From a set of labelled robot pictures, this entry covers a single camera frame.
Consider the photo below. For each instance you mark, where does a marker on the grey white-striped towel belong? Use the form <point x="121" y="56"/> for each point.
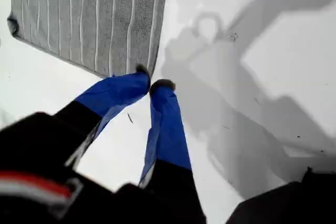
<point x="78" y="11"/>

